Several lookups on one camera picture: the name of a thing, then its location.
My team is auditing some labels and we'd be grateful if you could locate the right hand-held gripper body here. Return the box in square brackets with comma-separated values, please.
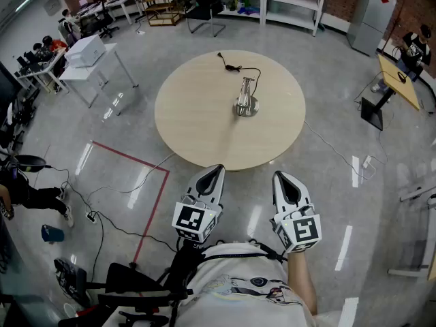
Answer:
[270, 201, 323, 253]

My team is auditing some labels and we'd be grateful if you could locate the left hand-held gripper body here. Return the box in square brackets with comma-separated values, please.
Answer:
[172, 191, 224, 244]

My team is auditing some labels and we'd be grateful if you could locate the silver metal desk lamp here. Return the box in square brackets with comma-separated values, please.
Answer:
[232, 76, 260, 118]

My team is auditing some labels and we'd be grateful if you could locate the person's left forearm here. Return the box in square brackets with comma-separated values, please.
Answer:
[172, 237, 209, 285]

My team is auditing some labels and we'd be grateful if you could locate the person's right forearm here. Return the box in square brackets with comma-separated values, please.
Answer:
[287, 249, 319, 317]

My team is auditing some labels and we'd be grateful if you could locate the white cluttered desk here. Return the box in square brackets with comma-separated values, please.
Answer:
[14, 48, 69, 94]

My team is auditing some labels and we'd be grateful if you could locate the long white desk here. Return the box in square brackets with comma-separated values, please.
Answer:
[76, 0, 144, 27]

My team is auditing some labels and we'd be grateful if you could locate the red floor tape line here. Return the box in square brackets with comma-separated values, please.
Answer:
[91, 140, 170, 264]

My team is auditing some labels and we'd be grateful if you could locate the black chest-mounted device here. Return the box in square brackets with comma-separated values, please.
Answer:
[97, 262, 189, 327]

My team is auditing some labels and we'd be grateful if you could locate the person's white printed shirt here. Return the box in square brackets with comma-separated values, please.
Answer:
[170, 242, 342, 327]

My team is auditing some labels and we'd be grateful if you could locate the light wooden table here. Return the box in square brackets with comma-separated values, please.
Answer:
[426, 249, 436, 283]

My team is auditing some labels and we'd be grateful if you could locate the black office chair base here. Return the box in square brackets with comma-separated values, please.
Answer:
[53, 257, 93, 309]

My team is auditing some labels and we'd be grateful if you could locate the white metal-legged table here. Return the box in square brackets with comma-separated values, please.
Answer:
[58, 42, 140, 110]

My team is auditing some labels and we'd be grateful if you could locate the black round pan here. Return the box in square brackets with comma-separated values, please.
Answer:
[12, 154, 48, 174]

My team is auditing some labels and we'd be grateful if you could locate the white printer box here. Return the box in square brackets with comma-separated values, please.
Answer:
[64, 34, 108, 69]

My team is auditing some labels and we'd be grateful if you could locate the wooden cart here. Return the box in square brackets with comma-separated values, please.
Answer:
[140, 0, 185, 27]

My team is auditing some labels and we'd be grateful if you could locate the grey refrigerator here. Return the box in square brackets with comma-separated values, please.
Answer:
[346, 0, 398, 58]

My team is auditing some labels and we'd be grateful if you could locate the black swivel office chair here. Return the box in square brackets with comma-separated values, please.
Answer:
[83, 0, 121, 40]

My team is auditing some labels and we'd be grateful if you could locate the black monitor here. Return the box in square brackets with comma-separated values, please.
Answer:
[0, 61, 24, 126]

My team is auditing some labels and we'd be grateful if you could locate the white floor cable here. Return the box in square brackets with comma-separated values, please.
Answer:
[303, 120, 389, 182]

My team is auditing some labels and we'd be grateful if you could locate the black chest cable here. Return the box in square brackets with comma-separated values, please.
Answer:
[203, 239, 289, 264]

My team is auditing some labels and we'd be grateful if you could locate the black floor cable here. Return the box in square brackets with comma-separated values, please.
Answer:
[44, 164, 180, 283]

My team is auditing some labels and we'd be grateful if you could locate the black power cord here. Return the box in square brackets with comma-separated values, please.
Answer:
[217, 51, 262, 97]

